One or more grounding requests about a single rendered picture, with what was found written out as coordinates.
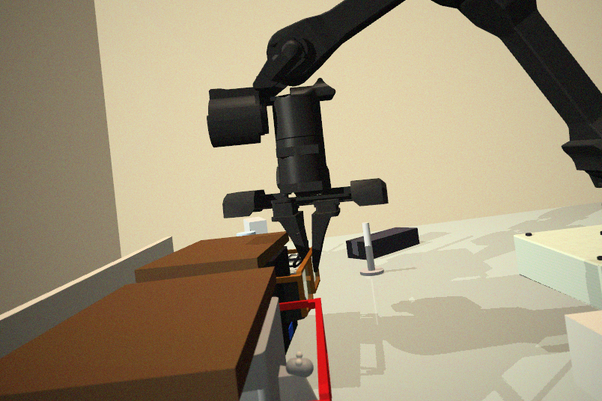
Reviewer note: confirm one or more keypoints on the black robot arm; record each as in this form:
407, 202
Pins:
294, 53

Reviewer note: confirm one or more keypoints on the orange-brown glasses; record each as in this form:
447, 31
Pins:
307, 280

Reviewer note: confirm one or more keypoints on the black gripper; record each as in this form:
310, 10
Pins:
302, 168

